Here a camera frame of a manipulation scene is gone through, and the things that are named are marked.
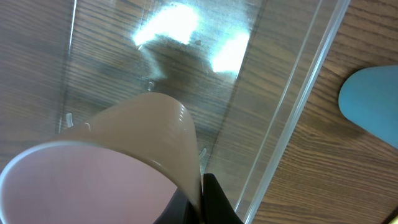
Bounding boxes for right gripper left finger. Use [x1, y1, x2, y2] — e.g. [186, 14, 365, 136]
[154, 189, 199, 224]

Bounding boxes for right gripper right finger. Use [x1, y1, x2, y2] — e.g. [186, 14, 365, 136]
[203, 173, 243, 224]

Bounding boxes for pink plastic cup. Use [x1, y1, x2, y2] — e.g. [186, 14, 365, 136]
[1, 93, 202, 223]

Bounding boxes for blue plastic cup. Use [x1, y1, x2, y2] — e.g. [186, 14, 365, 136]
[338, 65, 397, 148]

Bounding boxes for clear plastic container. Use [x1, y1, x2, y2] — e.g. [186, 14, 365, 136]
[1, 0, 349, 223]

